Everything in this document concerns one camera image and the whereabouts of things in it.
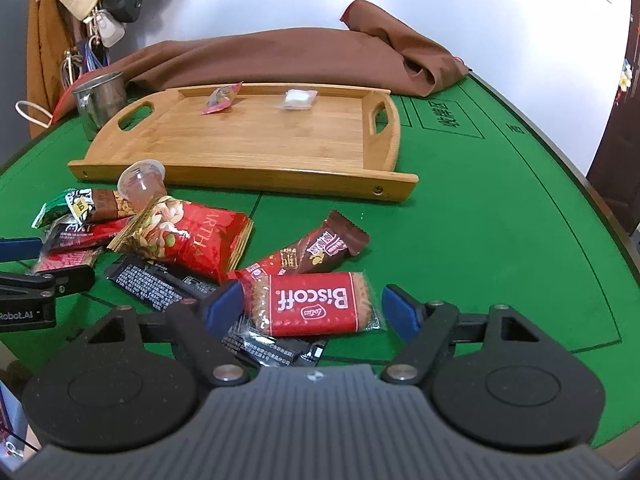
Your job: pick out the clear jelly cup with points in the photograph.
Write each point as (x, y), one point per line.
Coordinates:
(140, 182)

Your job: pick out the red flat item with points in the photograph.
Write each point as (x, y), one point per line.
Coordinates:
(61, 105)

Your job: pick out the pink candy packet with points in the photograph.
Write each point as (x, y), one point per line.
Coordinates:
(222, 99)

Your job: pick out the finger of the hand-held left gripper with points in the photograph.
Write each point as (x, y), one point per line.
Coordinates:
(67, 278)
(20, 249)

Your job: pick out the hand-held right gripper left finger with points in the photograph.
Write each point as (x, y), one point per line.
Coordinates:
(225, 305)

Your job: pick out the dark red snack bar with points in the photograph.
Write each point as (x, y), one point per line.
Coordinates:
(80, 234)

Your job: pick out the brown peanut bar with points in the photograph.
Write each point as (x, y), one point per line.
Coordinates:
(107, 207)

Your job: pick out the flower sticker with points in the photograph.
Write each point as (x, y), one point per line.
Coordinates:
(626, 76)

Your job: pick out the red biscuit packet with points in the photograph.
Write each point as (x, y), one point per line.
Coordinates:
(310, 305)

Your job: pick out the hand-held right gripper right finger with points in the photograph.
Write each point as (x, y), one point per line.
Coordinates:
(400, 310)

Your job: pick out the green snack packet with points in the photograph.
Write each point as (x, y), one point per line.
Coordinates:
(52, 207)

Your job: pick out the metal cup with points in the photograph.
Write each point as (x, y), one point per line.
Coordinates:
(100, 105)

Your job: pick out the orange-brown hanging coat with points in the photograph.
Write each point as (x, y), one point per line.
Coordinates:
(45, 50)

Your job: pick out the red speckled snack packet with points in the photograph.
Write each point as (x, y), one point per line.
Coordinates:
(62, 259)

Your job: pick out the small white packet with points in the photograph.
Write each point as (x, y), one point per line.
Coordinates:
(299, 98)

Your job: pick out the brown wooden door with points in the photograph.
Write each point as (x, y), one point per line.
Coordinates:
(620, 160)

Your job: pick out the brown cloth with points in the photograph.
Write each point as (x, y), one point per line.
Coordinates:
(280, 55)

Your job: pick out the white pouch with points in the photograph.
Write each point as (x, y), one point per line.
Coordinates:
(110, 30)

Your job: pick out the brown and red wafer bar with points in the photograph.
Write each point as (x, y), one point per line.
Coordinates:
(310, 250)

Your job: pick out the red mixed nut packet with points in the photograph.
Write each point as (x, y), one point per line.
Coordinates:
(200, 240)

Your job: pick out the long black snack bar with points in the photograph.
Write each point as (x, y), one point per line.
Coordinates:
(145, 280)

